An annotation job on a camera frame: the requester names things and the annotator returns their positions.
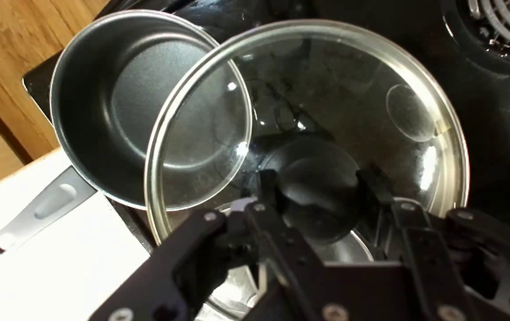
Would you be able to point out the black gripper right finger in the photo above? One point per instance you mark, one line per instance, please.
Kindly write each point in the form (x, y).
(475, 261)

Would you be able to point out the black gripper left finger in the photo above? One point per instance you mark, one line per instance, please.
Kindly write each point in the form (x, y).
(220, 268)

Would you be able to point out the small black saucepan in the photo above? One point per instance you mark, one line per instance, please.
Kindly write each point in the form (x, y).
(119, 118)

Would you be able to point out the small glass pot lid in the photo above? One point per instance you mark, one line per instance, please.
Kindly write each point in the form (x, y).
(338, 100)

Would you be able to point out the black electric stove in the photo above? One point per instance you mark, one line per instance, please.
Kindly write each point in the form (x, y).
(498, 131)

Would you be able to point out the large coil burner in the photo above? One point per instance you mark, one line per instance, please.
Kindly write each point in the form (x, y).
(507, 27)

